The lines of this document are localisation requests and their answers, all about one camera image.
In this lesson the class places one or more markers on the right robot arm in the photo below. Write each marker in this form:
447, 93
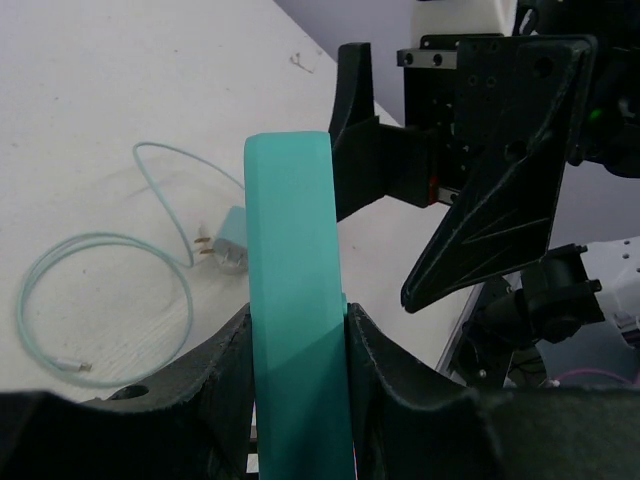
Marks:
553, 297

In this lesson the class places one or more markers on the teal power strip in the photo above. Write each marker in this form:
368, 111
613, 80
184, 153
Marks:
297, 308

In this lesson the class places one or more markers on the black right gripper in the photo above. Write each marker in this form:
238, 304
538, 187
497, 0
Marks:
488, 118

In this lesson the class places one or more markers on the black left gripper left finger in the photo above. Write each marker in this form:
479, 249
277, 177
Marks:
190, 420

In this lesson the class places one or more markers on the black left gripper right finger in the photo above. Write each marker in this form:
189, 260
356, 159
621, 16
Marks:
410, 422

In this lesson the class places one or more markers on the light blue usb charger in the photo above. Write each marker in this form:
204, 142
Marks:
228, 247

